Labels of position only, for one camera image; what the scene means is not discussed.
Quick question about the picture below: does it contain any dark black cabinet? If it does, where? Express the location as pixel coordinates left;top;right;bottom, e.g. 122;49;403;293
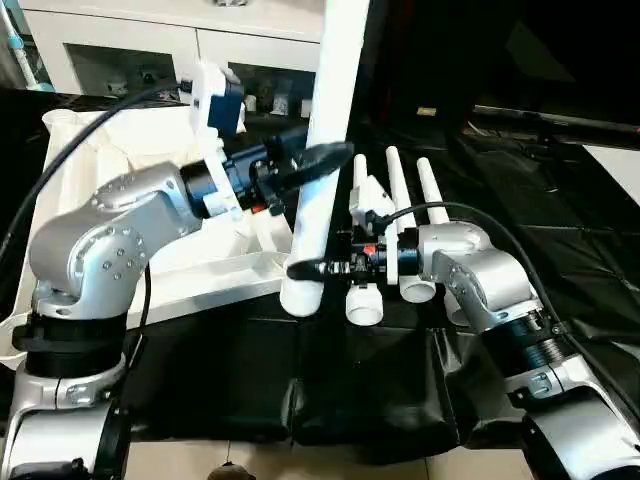
355;0;640;136

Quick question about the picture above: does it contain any grey curtain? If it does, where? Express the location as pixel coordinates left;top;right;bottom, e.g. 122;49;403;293
0;0;26;89

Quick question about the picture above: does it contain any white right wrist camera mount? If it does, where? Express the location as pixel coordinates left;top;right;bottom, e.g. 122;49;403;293
358;175;421;289

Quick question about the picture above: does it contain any white flat side panel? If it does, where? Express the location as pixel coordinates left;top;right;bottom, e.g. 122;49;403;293
588;145;640;196

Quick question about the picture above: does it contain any white plastic table leg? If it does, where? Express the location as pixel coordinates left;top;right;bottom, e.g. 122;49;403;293
416;157;479;327
345;155;387;324
385;146;439;304
279;0;372;318

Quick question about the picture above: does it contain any black work surface mat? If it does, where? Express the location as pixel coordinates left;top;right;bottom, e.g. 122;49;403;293
0;85;640;466

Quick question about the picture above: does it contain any white blue mop handle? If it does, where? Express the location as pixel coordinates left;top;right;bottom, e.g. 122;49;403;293
5;0;46;91

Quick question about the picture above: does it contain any white plastic table top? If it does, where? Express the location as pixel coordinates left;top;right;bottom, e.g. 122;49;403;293
0;108;301;373

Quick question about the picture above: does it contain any white glass-door cabinet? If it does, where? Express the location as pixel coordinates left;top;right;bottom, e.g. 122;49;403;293
20;0;331;119

